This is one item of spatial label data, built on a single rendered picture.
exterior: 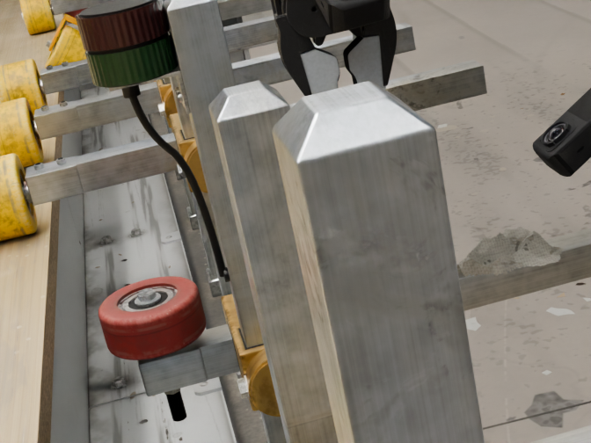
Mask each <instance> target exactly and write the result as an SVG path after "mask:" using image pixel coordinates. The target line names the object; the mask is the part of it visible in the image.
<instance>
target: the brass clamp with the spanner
mask: <svg viewBox="0 0 591 443"><path fill-rule="evenodd" d="M221 302H222V305H223V312H224V315H225V319H226V323H227V324H228V326H229V329H230V334H231V336H232V340H233V344H234V347H235V351H236V355H237V361H238V365H239V369H240V373H241V376H242V378H241V379H237V385H238V389H239V392H240V395H241V398H242V399H244V398H246V397H248V398H249V401H250V405H251V407H252V410H260V411H261V412H263V413H265V414H267V415H269V416H274V417H280V416H281V415H280V411H279V407H278V403H277V400H276V395H275V392H274V385H273V381H272V377H271V373H270V369H269V365H268V362H267V357H266V351H265V347H264V344H261V345H255V346H252V347H248V348H247V347H246V344H245V341H244V337H243V334H242V331H241V329H240V325H239V321H238V318H237V311H236V307H235V303H234V300H233V296H232V294H228V295H225V296H222V297H221Z"/></svg>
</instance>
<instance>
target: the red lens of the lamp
mask: <svg viewBox="0 0 591 443"><path fill-rule="evenodd" d="M79 15H80V13H78V14H77V15H76V21H77V27H78V30H79V33H80V37H81V40H82V43H83V47H84V50H86V51H104V50H110V49H116V48H121V47H128V46H132V45H135V44H139V43H142V42H145V41H148V40H153V39H155V38H157V37H159V36H162V35H164V34H165V33H167V32H169V30H170V27H169V24H168V20H167V17H166V13H165V9H164V2H163V0H157V1H156V2H154V3H152V4H148V5H145V6H143V7H141V8H137V9H134V10H131V11H125V12H122V13H117V14H113V15H107V16H102V17H96V18H80V16H79ZM78 16H79V17H78Z"/></svg>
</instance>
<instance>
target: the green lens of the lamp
mask: <svg viewBox="0 0 591 443"><path fill-rule="evenodd" d="M85 56H86V60H87V62H88V66H89V70H90V73H91V79H92V82H93V84H94V85H95V86H98V87H114V86H122V85H127V84H135V83H139V82H142V81H146V80H149V79H152V78H155V77H158V76H161V75H164V74H166V73H168V72H170V71H172V70H174V69H175V68H177V67H178V61H177V57H176V54H175V50H174V46H173V42H172V38H171V33H170V32H168V35H167V36H166V37H165V38H163V39H161V40H159V41H157V42H154V43H152V44H149V45H147V46H144V47H139V48H135V49H131V50H128V51H123V52H119V53H113V54H88V51H85Z"/></svg>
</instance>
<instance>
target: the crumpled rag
mask: <svg viewBox="0 0 591 443"><path fill-rule="evenodd" d="M563 250H564V249H563V248H560V247H556V246H551V245H549V244H548V243H547V242H546V241H545V240H544V239H543V237H542V236H541V235H540V234H538V233H537V232H535V230H534V231H530V230H528V229H525V228H522V227H517V228H513V229H505V231H504V232H503V234H501V233H499V234H498V235H496V236H494V237H492V238H483V239H482V240H481V241H480V242H479V244H478V245H477V246H476V247H475V248H474V249H473V250H472V251H471V252H470V253H469V254H468V255H467V257H466V258H465V259H464V260H462V261H461V262H460V263H459V264H458V265H457V269H461V271H462V274H463V276H465V277H466V276H468V275H469V274H470V275H471V276H472V275H474V276H477V275H481V274H485V275H488V274H490V275H491V274H492V275H493V274H494V276H495V275H497V276H498V274H502V273H503V274H504V275H505V274H508V273H507V271H510V272H511V270H514V269H515V267H517V268H521V267H523V266H524V267H525V266H533V267H534V266H535V265H538V266H542V265H547V264H549V263H557V262H559V260H560V258H561V257H560V255H559V254H561V251H563ZM513 268H514V269H513Z"/></svg>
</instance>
